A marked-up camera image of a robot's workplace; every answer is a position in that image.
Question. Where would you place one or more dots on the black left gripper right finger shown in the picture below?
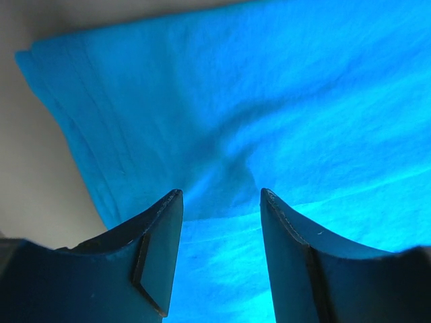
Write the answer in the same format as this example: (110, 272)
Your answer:
(317, 275)

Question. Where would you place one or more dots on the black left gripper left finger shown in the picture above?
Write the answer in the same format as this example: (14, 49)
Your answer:
(123, 275)

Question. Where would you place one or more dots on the blue t shirt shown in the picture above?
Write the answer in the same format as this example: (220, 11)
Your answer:
(326, 103)

